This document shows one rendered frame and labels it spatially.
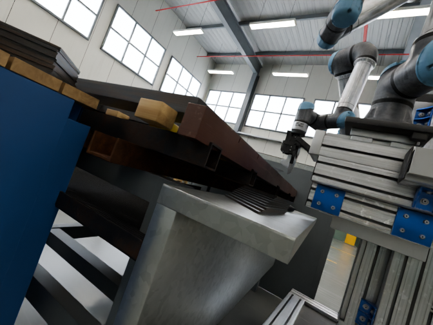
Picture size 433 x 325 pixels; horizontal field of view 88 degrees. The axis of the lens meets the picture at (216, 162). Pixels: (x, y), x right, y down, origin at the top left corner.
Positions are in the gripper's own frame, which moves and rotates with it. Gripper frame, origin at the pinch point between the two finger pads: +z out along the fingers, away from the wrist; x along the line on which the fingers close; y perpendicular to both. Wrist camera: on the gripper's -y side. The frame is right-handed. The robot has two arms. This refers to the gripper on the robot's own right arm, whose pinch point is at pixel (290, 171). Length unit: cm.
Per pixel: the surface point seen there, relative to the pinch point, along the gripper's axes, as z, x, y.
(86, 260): 57, 54, 48
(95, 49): -271, -331, 820
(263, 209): 17, 71, -9
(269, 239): 19, 84, -14
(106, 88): 2, 77, 36
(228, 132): 4, 69, 3
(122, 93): 3, 77, 29
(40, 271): 57, 69, 46
